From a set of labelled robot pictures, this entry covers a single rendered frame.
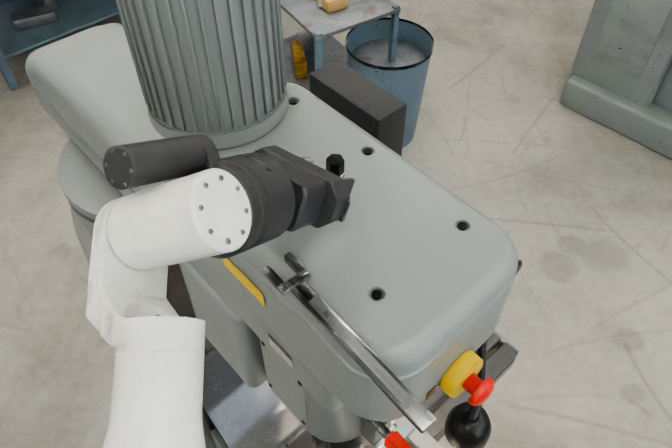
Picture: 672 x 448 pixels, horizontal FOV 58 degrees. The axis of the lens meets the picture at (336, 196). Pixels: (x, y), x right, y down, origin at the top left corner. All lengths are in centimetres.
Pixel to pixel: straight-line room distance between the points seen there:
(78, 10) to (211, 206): 431
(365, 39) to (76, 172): 245
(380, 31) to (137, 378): 323
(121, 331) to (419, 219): 40
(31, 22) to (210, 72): 392
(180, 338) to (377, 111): 76
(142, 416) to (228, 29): 44
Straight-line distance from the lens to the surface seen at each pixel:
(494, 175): 356
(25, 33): 463
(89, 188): 132
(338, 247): 71
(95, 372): 293
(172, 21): 72
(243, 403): 167
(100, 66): 128
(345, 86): 120
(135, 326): 47
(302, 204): 59
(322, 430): 110
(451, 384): 76
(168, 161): 50
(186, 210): 45
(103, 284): 51
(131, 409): 46
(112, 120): 114
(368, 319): 66
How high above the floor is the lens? 245
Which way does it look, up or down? 47 degrees down
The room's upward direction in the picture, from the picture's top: straight up
